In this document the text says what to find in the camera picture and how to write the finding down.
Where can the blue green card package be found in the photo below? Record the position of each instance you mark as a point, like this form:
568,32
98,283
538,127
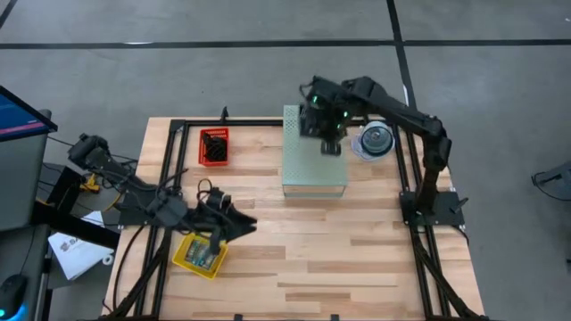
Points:
198,252

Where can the computer monitor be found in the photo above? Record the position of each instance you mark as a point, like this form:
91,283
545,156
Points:
18,116

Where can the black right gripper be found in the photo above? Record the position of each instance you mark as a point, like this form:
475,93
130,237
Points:
332,125

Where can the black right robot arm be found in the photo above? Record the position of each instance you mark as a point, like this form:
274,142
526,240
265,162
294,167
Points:
401,113

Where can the white printed paper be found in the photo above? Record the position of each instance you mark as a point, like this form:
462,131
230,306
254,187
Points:
76,254

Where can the yellow plastic basket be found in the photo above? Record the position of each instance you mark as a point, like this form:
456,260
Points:
183,258

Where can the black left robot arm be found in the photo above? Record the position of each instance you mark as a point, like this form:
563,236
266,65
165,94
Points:
116,171

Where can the green perforated metal shelf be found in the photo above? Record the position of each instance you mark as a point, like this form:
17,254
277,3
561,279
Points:
308,169

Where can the clear disc spindle case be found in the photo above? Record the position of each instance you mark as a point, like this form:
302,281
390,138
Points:
377,140

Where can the black aluminium table frame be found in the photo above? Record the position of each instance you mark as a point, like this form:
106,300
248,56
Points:
250,121

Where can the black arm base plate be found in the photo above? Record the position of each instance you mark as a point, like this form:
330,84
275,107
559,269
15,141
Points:
450,218
131,218

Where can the grey side desk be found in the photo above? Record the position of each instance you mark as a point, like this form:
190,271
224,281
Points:
18,187

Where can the black lit computer mouse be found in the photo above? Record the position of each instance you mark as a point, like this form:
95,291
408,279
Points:
12,294

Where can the red plastic basket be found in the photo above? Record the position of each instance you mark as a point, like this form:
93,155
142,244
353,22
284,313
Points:
202,153

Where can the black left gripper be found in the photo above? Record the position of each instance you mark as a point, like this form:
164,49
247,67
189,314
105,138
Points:
214,209

